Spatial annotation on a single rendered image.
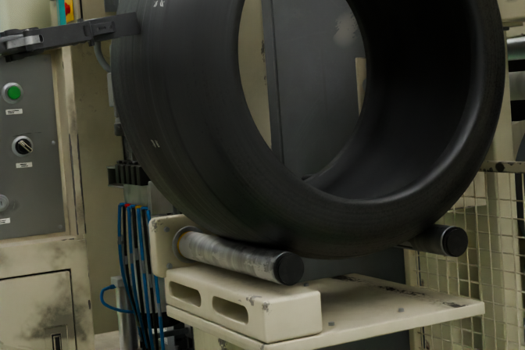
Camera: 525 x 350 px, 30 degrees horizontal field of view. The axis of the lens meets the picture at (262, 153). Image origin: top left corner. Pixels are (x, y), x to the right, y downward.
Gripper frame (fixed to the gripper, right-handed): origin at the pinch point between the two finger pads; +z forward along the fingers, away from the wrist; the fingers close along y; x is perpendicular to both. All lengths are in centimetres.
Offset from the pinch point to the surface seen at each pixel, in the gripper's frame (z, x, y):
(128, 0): 5.7, -3.6, 6.9
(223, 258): 11.1, 35.8, 5.1
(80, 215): 5, 31, 52
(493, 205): 76, 45, 21
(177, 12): 5.9, 0.0, -9.0
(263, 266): 11.1, 35.5, -7.9
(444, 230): 40, 38, -10
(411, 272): 58, 54, 26
